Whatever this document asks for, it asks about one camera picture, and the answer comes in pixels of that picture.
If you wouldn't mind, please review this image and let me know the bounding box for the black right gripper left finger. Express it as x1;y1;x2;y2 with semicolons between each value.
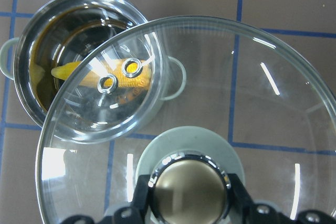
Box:
65;173;158;224

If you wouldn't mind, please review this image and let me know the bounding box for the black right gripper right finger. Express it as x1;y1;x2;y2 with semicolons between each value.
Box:
227;173;335;223

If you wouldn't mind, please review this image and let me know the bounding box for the glass pot lid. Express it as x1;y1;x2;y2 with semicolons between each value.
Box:
36;16;335;223

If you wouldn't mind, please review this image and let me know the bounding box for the yellow corn cob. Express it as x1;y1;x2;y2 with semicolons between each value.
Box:
51;57;153;90

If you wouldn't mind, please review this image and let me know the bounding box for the pale green cooking pot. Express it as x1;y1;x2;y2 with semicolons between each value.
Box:
1;0;187;144

